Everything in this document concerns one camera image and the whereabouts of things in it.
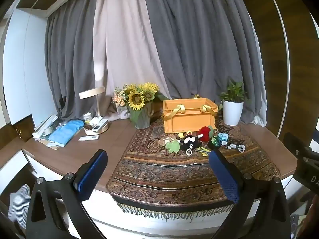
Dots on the red plush toy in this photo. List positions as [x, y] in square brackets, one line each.
[205, 133]

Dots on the small yellow toy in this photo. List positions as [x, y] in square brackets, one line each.
[185, 134]

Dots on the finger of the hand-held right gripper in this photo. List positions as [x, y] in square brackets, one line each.
[295, 144]

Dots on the white remote control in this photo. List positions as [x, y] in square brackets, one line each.
[89, 138]
[99, 125]

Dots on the green plush toy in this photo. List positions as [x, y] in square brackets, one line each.
[172, 146]

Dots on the potted plant in white pot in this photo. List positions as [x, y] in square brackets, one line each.
[233, 112]

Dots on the tape roll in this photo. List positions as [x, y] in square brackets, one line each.
[48, 130]

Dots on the green and blue ball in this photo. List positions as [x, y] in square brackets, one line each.
[215, 140]

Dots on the sunflower bouquet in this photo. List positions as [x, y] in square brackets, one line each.
[137, 99]

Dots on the clear plastic packet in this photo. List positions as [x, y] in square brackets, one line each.
[167, 139]

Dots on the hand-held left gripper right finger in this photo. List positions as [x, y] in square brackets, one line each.
[225, 176]

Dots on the beige curtain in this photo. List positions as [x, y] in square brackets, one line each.
[124, 42]

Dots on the orange plastic crate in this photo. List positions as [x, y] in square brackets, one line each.
[189, 119]

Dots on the blue cloth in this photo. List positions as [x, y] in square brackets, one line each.
[66, 132]

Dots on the grey curtain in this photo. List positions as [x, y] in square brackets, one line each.
[72, 62]
[199, 42]

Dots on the black plush toy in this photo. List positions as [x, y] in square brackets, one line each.
[190, 143]

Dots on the person's right forearm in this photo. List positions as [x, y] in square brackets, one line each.
[313, 219]

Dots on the patterned fringed table cloth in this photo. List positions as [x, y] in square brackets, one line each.
[174, 176]

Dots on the striped cloth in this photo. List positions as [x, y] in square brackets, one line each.
[20, 204]

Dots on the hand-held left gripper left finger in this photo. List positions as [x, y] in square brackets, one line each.
[91, 174]

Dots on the brown clipboard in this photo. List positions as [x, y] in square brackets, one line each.
[49, 144]

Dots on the light blue packet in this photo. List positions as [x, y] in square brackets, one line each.
[223, 137]

